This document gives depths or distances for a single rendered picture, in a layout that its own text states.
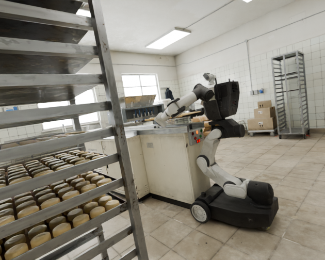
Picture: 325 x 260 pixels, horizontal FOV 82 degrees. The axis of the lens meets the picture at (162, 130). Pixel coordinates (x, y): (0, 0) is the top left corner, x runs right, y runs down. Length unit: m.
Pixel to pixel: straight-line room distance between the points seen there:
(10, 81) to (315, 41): 5.45
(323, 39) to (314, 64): 0.49
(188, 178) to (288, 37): 4.52
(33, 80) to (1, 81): 0.07
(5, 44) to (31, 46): 0.05
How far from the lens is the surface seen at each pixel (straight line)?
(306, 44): 5.60
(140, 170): 2.37
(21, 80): 0.62
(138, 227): 0.75
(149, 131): 2.19
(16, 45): 0.64
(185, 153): 1.90
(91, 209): 0.78
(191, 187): 2.01
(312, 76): 5.52
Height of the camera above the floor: 1.10
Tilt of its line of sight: 6 degrees down
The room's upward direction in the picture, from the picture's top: 9 degrees counter-clockwise
